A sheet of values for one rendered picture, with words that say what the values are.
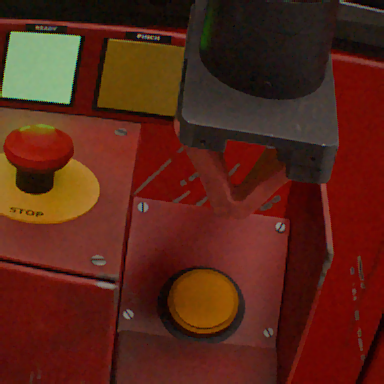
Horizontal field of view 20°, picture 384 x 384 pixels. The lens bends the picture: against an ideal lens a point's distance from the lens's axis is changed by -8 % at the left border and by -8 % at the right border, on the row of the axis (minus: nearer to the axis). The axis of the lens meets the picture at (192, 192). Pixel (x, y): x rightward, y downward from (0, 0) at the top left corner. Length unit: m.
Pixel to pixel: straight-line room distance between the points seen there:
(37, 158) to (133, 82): 0.11
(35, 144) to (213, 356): 0.15
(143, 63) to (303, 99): 0.18
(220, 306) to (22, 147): 0.14
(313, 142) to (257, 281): 0.19
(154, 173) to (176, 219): 0.24
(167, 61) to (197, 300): 0.13
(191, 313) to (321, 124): 0.18
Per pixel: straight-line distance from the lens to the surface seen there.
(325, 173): 0.47
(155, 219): 0.64
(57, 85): 0.65
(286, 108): 0.47
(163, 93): 0.64
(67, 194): 0.58
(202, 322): 0.61
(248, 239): 0.64
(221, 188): 0.54
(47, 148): 0.56
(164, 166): 0.88
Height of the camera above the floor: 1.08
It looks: 30 degrees down
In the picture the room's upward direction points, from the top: 10 degrees clockwise
